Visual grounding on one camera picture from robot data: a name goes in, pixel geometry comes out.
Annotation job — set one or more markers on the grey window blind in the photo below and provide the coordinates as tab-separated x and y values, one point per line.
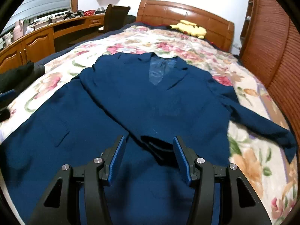
42	0

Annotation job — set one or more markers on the floral blanket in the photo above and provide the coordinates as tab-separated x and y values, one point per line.
248	143

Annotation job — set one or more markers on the dark blue bedsheet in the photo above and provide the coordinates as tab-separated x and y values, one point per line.
105	37

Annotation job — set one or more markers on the black gadget on desk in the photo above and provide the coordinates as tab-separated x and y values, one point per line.
73	13

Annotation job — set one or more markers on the wooden bed headboard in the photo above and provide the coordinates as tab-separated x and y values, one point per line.
187	11

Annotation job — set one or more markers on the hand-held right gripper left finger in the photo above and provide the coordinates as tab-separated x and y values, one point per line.
117	154

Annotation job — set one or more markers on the wooden louvered wardrobe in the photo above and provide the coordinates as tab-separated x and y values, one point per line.
276	42

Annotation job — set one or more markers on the dark blue suit jacket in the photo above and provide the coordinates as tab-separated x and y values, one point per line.
140	103

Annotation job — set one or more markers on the red basket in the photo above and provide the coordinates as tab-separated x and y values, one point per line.
89	12

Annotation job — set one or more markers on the yellow plush toy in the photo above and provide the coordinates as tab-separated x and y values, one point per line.
191	29

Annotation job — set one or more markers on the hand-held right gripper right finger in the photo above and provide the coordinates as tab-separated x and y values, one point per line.
181	154

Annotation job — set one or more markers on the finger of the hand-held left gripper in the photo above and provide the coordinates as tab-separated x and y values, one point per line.
7	96

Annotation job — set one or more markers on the wooden desk with cabinets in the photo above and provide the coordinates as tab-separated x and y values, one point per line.
37	42

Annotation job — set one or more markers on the dark chair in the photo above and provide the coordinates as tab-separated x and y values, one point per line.
112	16

